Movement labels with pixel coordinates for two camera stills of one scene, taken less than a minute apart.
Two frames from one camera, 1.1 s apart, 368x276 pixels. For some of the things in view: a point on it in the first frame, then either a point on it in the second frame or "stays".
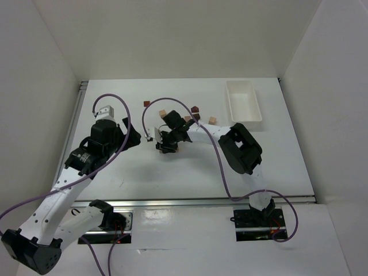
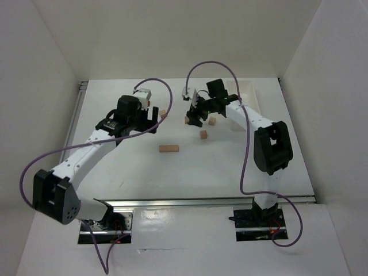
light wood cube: [162, 113] stays
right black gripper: [165, 142] → [197, 112]
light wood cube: [212, 120] stays
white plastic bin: [243, 101] stays
